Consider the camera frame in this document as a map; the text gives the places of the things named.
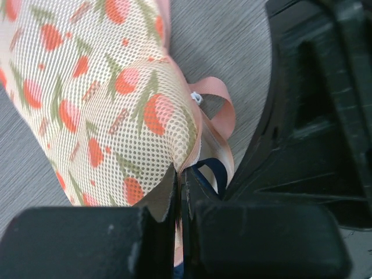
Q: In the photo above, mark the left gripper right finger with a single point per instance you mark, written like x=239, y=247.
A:
x=225, y=239

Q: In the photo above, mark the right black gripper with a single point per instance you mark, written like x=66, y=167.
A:
x=313, y=142

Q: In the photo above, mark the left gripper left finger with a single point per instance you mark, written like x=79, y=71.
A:
x=92, y=242

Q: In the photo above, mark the navy blue bra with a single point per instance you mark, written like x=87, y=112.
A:
x=204, y=181

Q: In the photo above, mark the pink mesh laundry bag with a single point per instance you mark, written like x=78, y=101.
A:
x=110, y=108

